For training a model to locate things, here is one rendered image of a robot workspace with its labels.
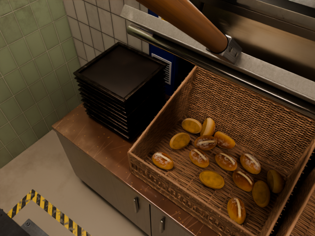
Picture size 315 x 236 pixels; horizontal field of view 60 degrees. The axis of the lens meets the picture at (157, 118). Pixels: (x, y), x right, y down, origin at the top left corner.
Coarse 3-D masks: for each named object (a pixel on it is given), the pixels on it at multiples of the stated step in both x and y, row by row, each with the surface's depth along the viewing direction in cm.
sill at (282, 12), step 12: (228, 0) 95; (240, 0) 92; (252, 0) 90; (264, 0) 88; (276, 0) 88; (288, 0) 88; (264, 12) 89; (276, 12) 87; (288, 12) 85; (300, 12) 83; (312, 12) 83; (300, 24) 85; (312, 24) 83
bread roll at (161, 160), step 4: (160, 152) 115; (152, 156) 115; (156, 156) 113; (160, 156) 112; (164, 156) 112; (168, 156) 113; (152, 160) 115; (156, 160) 113; (160, 160) 112; (164, 160) 112; (168, 160) 112; (156, 164) 114; (160, 164) 112; (164, 164) 112; (168, 164) 112; (172, 164) 113; (164, 168) 113; (168, 168) 112
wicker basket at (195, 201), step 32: (192, 96) 126; (224, 96) 117; (256, 96) 108; (160, 128) 118; (224, 128) 124; (256, 128) 114; (288, 128) 106; (128, 160) 108; (288, 160) 112; (160, 192) 108; (192, 192) 108; (224, 192) 108; (288, 192) 88; (224, 224) 91; (256, 224) 100
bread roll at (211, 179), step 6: (204, 174) 107; (210, 174) 107; (216, 174) 106; (204, 180) 106; (210, 180) 106; (216, 180) 106; (222, 180) 105; (210, 186) 106; (216, 186) 105; (222, 186) 105
